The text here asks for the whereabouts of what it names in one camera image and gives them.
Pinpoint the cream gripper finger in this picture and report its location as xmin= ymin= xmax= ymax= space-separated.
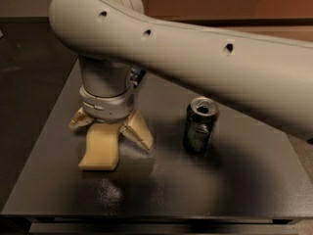
xmin=68 ymin=108 xmax=93 ymax=130
xmin=120 ymin=110 xmax=154 ymax=151

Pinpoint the yellow curved sponge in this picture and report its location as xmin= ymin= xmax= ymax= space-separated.
xmin=78 ymin=123 xmax=121 ymax=171

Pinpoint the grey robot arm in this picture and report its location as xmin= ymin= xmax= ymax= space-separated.
xmin=49 ymin=0 xmax=313 ymax=140

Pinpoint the blue chip bag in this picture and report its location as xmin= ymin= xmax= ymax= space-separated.
xmin=130 ymin=67 xmax=146 ymax=86

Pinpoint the green soda can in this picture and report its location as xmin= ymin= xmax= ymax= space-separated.
xmin=183 ymin=96 xmax=219 ymax=154

